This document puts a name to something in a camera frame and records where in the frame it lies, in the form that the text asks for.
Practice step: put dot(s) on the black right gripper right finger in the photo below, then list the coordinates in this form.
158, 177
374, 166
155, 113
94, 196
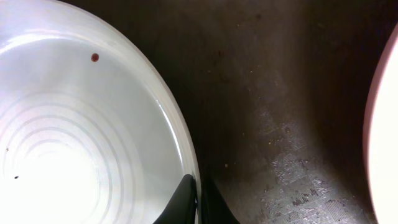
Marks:
214, 209

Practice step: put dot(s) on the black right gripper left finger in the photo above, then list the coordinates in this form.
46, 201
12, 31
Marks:
182, 206

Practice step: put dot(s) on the white plate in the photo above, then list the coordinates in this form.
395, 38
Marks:
380, 135
90, 132

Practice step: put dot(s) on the brown serving tray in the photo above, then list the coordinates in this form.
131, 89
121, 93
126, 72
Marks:
273, 93

